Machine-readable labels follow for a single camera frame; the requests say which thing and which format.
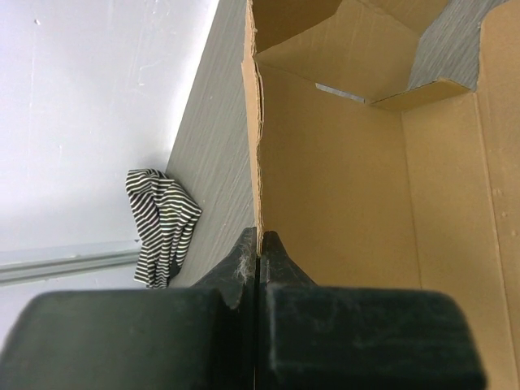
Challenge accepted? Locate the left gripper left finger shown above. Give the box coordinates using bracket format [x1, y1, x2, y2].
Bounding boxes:
[1, 228, 256, 389]

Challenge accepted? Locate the black white striped cloth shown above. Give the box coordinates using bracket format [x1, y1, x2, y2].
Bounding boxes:
[125, 169, 202, 289]

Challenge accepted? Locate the brown cardboard box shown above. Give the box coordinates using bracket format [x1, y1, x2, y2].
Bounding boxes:
[242, 1, 519, 389]

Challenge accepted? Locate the left aluminium corner post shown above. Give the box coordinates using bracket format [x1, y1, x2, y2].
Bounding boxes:
[1, 239, 141, 286]

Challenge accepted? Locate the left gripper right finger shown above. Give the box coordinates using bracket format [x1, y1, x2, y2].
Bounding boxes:
[257, 232, 486, 389]

